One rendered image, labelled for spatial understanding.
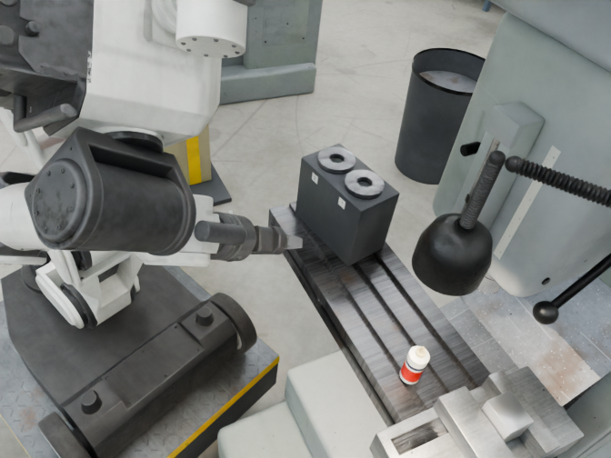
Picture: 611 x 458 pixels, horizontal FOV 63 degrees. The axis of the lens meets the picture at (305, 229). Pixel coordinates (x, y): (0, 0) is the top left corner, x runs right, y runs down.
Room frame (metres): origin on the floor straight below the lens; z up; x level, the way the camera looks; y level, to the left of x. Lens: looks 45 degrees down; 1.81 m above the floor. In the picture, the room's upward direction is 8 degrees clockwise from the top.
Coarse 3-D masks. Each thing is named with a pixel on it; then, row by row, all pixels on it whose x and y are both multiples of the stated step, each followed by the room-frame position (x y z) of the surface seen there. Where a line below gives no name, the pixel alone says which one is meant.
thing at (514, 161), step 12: (516, 156) 0.34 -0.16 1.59; (516, 168) 0.33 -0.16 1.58; (528, 168) 0.33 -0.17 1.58; (540, 168) 0.33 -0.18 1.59; (540, 180) 0.32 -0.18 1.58; (552, 180) 0.32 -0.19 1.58; (564, 180) 0.32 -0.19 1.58; (576, 180) 0.32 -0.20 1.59; (576, 192) 0.31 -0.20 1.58; (588, 192) 0.31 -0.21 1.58; (600, 192) 0.31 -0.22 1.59
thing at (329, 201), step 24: (336, 144) 1.02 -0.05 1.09; (312, 168) 0.92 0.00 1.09; (336, 168) 0.91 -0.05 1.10; (360, 168) 0.94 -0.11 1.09; (312, 192) 0.91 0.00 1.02; (336, 192) 0.85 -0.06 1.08; (360, 192) 0.84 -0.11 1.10; (384, 192) 0.86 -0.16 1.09; (312, 216) 0.90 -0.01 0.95; (336, 216) 0.84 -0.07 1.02; (360, 216) 0.79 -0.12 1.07; (384, 216) 0.84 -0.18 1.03; (336, 240) 0.83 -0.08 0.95; (360, 240) 0.80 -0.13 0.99; (384, 240) 0.86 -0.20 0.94
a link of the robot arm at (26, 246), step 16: (0, 176) 0.47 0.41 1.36; (16, 176) 0.48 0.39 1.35; (32, 176) 0.50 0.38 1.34; (0, 192) 0.44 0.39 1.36; (16, 192) 0.43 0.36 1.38; (0, 208) 0.41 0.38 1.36; (16, 208) 0.40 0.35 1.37; (0, 224) 0.40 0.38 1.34; (16, 224) 0.39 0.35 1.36; (32, 224) 0.38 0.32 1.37; (0, 240) 0.40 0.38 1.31; (16, 240) 0.39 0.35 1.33; (32, 240) 0.38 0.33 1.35; (0, 256) 0.41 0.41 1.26; (16, 256) 0.42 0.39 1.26; (32, 256) 0.42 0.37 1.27
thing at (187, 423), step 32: (192, 288) 1.03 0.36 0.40; (0, 320) 0.81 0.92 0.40; (0, 352) 0.71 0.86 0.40; (256, 352) 0.82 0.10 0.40; (0, 384) 0.61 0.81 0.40; (32, 384) 0.62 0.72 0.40; (224, 384) 0.70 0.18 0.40; (256, 384) 0.74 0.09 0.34; (32, 416) 0.53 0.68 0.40; (64, 416) 0.54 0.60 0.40; (192, 416) 0.59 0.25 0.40; (224, 416) 0.63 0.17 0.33; (32, 448) 0.45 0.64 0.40; (128, 448) 0.48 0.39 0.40; (160, 448) 0.49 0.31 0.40; (192, 448) 0.53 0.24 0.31
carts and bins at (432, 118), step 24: (432, 48) 2.68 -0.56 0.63; (432, 72) 2.66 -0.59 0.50; (456, 72) 2.69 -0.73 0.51; (480, 72) 2.63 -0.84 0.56; (408, 96) 2.44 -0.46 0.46; (432, 96) 2.29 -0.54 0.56; (456, 96) 2.25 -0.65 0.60; (408, 120) 2.39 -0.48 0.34; (432, 120) 2.28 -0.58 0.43; (456, 120) 2.26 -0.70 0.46; (408, 144) 2.35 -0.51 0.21; (432, 144) 2.28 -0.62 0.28; (408, 168) 2.33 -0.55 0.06; (432, 168) 2.28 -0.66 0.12
